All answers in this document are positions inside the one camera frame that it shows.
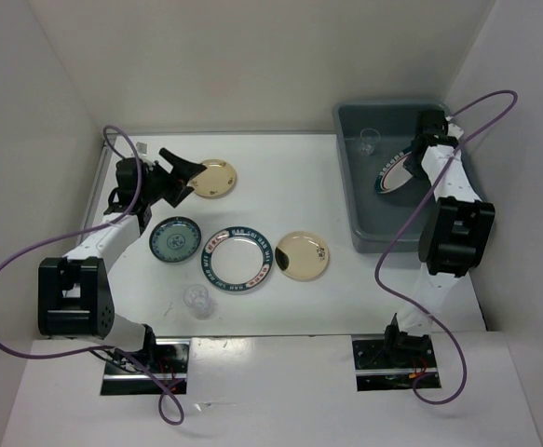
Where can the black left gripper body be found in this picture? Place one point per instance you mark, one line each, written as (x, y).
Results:
(161, 184)

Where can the grey plastic bin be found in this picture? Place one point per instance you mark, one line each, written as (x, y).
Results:
(375, 219)

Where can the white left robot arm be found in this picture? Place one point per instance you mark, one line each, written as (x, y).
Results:
(74, 296)

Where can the beige dish with dark spot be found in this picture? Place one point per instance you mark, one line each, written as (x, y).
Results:
(302, 255)

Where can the clear plastic cup in bin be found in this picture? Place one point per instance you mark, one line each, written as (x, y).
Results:
(369, 139)

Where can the clear plastic cup on table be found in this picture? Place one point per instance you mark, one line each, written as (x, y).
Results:
(197, 298)

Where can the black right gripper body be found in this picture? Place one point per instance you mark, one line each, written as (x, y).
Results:
(412, 165)

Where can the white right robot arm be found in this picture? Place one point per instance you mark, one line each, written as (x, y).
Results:
(452, 242)

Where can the blue floral green dish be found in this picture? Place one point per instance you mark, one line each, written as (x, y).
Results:
(175, 240)

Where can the green red ring plate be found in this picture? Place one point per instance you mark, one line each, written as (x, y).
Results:
(393, 175)

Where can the beige dish with flowers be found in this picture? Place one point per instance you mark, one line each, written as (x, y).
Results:
(216, 180)

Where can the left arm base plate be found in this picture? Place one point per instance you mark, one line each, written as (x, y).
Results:
(169, 365)

